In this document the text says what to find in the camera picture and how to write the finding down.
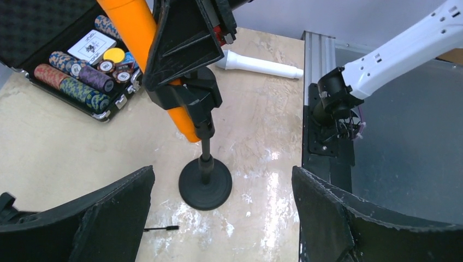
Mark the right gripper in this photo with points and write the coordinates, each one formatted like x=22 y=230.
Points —
x=189 y=35

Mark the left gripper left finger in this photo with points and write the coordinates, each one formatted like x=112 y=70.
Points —
x=105 y=225

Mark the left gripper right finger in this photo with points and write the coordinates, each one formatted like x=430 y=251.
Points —
x=336 y=225

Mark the white microphone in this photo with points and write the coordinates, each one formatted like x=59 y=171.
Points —
x=232 y=61

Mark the orange microphone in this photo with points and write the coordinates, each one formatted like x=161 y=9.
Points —
x=137 y=28

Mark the yellow dealer chip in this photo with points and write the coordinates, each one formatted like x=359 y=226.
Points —
x=114 y=54

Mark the white playing card box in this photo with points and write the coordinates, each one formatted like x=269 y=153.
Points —
x=92 y=47

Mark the purple poker chip roll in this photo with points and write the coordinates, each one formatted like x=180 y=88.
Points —
x=96 y=79

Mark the black poker chip case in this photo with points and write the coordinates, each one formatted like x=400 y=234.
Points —
x=35 y=37

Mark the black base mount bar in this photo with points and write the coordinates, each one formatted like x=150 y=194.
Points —
x=326 y=151

